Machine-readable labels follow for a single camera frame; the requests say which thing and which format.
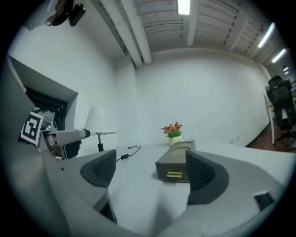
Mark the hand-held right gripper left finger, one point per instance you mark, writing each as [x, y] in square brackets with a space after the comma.
[101, 170]

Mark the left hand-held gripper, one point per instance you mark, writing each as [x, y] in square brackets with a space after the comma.
[31, 128]

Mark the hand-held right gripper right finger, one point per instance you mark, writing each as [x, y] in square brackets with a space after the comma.
[201, 176]

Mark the grey drawer organiser box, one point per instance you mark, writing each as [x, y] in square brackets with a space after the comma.
[172, 162]

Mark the white shade table lamp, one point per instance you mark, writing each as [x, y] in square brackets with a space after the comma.
[99, 120]

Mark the dark window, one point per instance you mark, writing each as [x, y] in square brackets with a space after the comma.
[49, 104]

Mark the potted artificial red flowers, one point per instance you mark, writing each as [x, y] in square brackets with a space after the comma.
[173, 134]

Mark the black office chair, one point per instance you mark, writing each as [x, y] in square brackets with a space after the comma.
[281, 104]

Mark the white ceiling pipes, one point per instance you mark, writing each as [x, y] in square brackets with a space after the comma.
[136, 34]

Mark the white face mask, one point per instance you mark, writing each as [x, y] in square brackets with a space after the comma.
[38, 19]

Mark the ceiling strip light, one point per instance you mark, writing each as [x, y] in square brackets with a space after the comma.
[266, 35]
[279, 56]
[183, 6]

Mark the white wall socket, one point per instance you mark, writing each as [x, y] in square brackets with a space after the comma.
[235, 139]

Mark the black head-worn camera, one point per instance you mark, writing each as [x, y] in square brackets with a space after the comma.
[77, 14]

